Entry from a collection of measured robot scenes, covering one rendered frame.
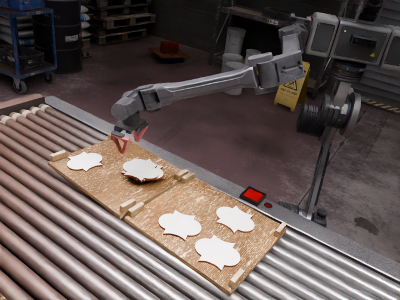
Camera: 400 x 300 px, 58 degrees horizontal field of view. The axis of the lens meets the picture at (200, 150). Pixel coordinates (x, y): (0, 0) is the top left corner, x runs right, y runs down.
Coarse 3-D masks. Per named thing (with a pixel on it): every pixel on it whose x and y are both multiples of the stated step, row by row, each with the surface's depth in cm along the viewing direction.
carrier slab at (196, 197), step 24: (168, 192) 129; (192, 192) 131; (216, 192) 133; (144, 216) 117; (216, 216) 121; (264, 216) 125; (168, 240) 109; (192, 240) 110; (240, 240) 113; (264, 240) 114; (192, 264) 102; (240, 264) 104
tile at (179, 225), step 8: (168, 216) 117; (176, 216) 117; (184, 216) 118; (192, 216) 118; (160, 224) 113; (168, 224) 114; (176, 224) 114; (184, 224) 114; (192, 224) 115; (200, 224) 116; (168, 232) 111; (176, 232) 111; (184, 232) 111; (192, 232) 112; (200, 232) 113; (184, 240) 109
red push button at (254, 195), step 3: (249, 189) 138; (246, 192) 137; (249, 192) 137; (252, 192) 137; (255, 192) 137; (258, 192) 138; (246, 195) 135; (249, 195) 135; (252, 195) 135; (255, 195) 136; (258, 195) 136; (261, 195) 136; (252, 198) 134; (255, 198) 134; (258, 198) 134
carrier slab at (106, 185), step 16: (96, 144) 150; (112, 144) 152; (128, 144) 154; (64, 160) 137; (112, 160) 142; (128, 160) 143; (160, 160) 146; (64, 176) 130; (80, 176) 130; (96, 176) 131; (112, 176) 133; (96, 192) 124; (112, 192) 125; (128, 192) 126; (144, 192) 127; (160, 192) 129; (112, 208) 118
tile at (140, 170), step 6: (126, 162) 134; (132, 162) 135; (138, 162) 135; (144, 162) 136; (126, 168) 131; (132, 168) 131; (138, 168) 132; (144, 168) 132; (150, 168) 133; (126, 174) 128; (132, 174) 128; (138, 174) 129; (144, 174) 129; (150, 174) 130; (156, 174) 130
